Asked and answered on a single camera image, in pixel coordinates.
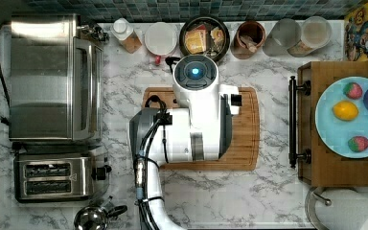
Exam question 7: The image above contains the yellow cereal box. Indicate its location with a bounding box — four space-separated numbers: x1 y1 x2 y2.
344 2 368 61

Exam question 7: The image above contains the wooden drawer box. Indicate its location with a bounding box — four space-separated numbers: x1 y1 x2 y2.
288 61 368 187

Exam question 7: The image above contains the wooden cutting board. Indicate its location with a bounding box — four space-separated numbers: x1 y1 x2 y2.
142 87 260 171

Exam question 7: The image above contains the spice bottle white cap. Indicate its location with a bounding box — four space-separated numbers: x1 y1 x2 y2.
111 18 142 54

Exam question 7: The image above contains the frosted plastic cup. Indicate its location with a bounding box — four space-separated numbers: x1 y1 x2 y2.
263 18 301 57

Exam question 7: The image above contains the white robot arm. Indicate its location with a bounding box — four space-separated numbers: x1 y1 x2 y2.
128 55 242 230

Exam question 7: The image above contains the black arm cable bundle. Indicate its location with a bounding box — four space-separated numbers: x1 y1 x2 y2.
134 94 173 230

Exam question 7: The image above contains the black bowl with snacks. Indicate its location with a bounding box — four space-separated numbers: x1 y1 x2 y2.
179 15 230 62

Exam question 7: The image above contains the small steel kettle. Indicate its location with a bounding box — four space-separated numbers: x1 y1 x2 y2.
74 201 127 230

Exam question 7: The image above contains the paper towel roll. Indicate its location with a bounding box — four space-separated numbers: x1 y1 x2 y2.
315 190 368 230

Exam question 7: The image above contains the light blue plate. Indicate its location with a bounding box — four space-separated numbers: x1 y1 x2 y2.
314 77 368 158

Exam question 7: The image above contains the white lidded jar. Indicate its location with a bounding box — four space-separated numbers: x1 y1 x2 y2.
145 22 177 65

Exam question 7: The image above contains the red toy strawberry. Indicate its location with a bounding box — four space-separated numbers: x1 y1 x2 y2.
348 136 368 152
343 82 363 100

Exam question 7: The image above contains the brown wooden cup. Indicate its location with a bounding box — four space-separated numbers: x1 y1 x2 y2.
231 21 265 59

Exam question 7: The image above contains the paper towel holder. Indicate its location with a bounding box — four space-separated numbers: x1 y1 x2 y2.
305 187 333 230

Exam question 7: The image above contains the yellow toy lemon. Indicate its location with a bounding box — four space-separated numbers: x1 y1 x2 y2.
333 101 358 121

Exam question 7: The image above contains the stainless toaster oven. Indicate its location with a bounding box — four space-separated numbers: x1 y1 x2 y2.
9 14 107 143

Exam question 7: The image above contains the black power cord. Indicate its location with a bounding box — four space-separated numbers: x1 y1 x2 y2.
0 22 12 127

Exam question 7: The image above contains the upper red toy strawberry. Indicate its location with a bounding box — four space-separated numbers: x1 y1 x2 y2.
343 82 363 100

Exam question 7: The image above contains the lower red toy strawberry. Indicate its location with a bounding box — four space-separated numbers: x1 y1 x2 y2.
348 136 368 152

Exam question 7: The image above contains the silver two-slot toaster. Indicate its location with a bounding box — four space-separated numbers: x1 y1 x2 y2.
13 151 112 203

